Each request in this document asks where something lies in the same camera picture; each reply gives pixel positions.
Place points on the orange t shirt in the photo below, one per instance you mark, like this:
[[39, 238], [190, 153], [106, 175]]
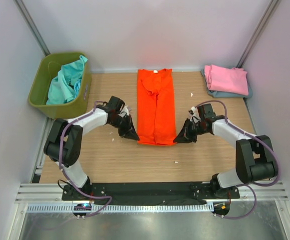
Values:
[[155, 107]]

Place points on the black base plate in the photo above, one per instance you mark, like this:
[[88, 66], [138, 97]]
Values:
[[162, 193]]

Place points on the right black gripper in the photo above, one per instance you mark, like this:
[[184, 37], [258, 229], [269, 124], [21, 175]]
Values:
[[185, 136]]

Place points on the green plastic bin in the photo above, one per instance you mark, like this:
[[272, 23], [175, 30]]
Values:
[[47, 70]]

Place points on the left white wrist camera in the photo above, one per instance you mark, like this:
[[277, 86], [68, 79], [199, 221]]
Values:
[[127, 110]]

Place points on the pink folded t shirt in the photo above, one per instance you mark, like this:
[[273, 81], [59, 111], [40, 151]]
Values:
[[230, 80]]

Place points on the grey folded t shirt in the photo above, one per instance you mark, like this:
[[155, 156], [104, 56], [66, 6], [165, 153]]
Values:
[[223, 94]]

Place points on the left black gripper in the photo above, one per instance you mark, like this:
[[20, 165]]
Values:
[[129, 131]]

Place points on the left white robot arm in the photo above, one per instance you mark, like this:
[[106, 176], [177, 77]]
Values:
[[63, 144]]

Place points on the teal t shirt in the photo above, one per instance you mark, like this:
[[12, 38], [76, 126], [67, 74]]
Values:
[[65, 86]]

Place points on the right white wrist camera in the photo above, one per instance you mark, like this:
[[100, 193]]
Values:
[[193, 117]]

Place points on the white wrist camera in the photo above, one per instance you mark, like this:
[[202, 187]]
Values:
[[193, 117], [127, 110]]

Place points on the aluminium frame rail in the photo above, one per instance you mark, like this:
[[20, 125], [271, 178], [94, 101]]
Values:
[[43, 193]]

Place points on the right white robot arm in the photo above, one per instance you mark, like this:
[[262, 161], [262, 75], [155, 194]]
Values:
[[255, 159]]

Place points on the white slotted cable duct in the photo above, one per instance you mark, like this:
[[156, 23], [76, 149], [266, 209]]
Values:
[[110, 209]]

